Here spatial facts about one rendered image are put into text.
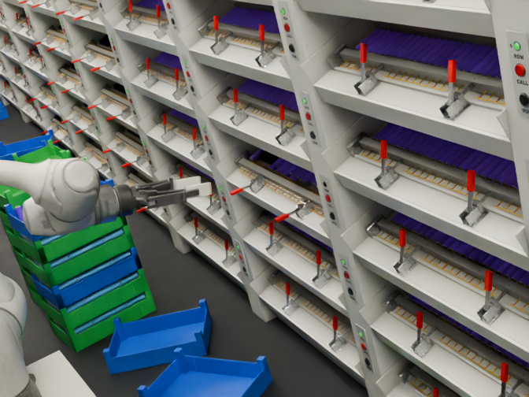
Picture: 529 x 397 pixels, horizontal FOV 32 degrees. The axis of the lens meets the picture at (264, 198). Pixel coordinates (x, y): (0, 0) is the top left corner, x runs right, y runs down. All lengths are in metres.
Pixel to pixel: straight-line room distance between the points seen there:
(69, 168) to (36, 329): 1.39
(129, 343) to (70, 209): 1.02
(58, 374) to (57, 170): 0.66
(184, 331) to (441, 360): 1.16
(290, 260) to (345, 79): 0.78
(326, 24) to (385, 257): 0.50
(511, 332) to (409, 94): 0.44
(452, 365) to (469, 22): 0.79
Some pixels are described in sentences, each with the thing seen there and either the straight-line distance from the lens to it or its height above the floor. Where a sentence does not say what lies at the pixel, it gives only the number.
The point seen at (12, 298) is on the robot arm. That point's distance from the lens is 2.42.
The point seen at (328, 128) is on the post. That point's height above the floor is 0.77.
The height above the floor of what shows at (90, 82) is 0.57.
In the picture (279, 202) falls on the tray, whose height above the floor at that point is 0.49.
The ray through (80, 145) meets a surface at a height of 0.13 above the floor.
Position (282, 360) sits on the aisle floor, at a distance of 2.62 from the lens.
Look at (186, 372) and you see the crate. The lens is 2.69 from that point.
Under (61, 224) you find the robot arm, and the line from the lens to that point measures 2.10.
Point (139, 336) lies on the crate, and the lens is 2.96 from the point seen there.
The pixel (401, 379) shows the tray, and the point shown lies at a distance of 2.20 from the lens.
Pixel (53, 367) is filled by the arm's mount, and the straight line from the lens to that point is 2.46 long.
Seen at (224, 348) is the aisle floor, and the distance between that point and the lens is 2.76.
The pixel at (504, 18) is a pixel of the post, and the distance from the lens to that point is 1.31.
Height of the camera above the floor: 1.38
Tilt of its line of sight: 22 degrees down
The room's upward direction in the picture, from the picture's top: 15 degrees counter-clockwise
